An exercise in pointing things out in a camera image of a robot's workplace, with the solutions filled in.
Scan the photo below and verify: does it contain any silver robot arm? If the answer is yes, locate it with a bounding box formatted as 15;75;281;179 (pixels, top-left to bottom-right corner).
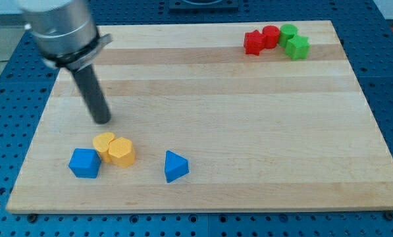
16;0;113;124

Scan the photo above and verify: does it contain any green cylinder block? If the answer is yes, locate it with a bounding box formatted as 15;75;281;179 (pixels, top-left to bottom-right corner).
278;24;298;47

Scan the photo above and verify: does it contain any blue cube block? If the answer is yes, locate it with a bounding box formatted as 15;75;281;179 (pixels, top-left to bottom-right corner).
68;148;101;178

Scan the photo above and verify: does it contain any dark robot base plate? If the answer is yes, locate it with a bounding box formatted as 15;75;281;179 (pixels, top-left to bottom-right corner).
168;0;240;12

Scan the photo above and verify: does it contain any green star block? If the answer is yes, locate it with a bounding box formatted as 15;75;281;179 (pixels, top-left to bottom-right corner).
284;35;310;61

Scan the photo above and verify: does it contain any red cylinder block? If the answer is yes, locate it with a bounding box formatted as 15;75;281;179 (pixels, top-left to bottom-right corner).
262;25;280;49

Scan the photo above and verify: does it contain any yellow hexagon block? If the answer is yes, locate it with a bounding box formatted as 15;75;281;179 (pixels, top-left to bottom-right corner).
109;137;136;168

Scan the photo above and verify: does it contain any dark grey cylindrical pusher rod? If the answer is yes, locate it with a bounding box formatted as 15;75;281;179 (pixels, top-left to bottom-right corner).
72;65;111;124

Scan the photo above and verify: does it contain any red star block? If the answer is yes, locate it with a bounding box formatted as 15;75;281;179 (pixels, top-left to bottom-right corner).
244;30;266;56

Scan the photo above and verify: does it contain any blue triangle block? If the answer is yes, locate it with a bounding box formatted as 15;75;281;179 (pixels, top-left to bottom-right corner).
164;150;189;183

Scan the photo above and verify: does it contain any wooden board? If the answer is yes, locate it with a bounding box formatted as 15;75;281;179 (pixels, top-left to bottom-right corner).
6;20;393;214

